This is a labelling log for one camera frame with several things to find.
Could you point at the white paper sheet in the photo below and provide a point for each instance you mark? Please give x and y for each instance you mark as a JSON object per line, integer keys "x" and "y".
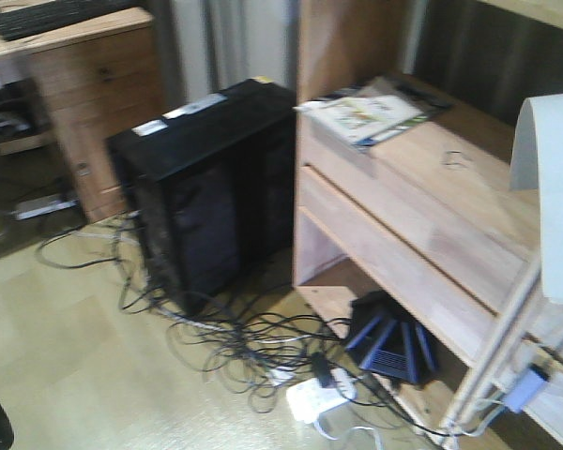
{"x": 537, "y": 163}

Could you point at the wooden shelf desk unit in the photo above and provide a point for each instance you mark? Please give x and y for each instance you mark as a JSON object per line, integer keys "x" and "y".
{"x": 428, "y": 217}

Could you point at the magazine stack on desk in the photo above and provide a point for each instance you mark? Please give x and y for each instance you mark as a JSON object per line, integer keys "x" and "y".
{"x": 364, "y": 115}

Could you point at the white power strip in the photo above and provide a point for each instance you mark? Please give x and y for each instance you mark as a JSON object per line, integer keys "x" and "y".
{"x": 308, "y": 400}

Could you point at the black desktop computer tower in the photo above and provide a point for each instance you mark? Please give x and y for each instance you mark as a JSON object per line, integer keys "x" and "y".
{"x": 212, "y": 187}

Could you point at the black blue wifi router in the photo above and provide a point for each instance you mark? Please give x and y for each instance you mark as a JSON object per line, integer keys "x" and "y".
{"x": 384, "y": 338}

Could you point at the black keyboard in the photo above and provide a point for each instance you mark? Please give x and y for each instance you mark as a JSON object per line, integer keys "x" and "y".
{"x": 33, "y": 20}

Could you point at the grey curtain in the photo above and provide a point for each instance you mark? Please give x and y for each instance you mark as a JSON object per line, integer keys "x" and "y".
{"x": 220, "y": 43}

